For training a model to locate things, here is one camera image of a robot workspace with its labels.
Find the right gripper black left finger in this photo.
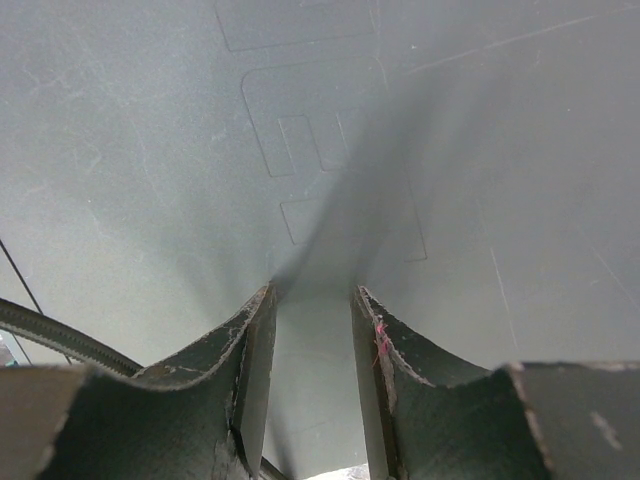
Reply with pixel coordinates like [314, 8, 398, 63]
[1, 285, 278, 479]

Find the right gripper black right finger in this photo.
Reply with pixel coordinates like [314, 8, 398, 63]
[350, 287, 639, 479]

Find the black network cable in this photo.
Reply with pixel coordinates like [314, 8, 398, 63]
[0, 238, 144, 379]

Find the dark grey network switch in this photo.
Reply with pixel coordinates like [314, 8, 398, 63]
[1, 1, 639, 479]

